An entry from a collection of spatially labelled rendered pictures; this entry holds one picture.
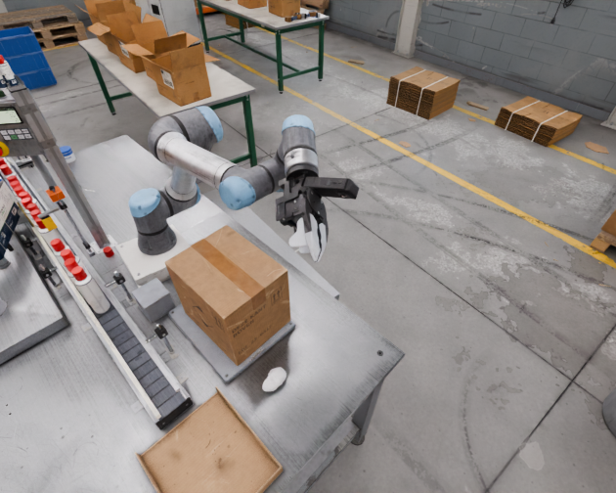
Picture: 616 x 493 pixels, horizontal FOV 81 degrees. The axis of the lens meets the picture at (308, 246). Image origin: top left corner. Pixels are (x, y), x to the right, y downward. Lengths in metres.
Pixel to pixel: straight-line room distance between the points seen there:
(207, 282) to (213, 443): 0.45
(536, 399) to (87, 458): 2.06
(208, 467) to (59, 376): 0.59
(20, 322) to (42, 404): 0.32
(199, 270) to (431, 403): 1.49
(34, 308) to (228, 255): 0.76
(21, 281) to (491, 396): 2.24
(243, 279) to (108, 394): 0.56
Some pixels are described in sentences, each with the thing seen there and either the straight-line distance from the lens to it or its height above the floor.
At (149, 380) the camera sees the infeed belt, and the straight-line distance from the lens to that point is 1.26.
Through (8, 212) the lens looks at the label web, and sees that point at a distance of 1.94.
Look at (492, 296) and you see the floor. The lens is 2.72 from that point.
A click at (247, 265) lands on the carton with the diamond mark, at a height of 1.12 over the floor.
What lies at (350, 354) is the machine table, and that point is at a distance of 1.27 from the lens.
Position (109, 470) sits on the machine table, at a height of 0.83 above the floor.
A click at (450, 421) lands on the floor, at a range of 2.18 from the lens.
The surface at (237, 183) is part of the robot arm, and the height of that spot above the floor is 1.47.
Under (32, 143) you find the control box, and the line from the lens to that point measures 1.54.
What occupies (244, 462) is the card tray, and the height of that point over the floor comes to 0.83.
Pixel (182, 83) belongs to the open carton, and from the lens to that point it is 2.97.
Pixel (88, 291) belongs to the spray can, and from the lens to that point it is 1.38.
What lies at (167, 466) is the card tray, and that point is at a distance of 1.20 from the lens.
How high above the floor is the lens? 1.94
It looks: 45 degrees down
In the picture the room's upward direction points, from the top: straight up
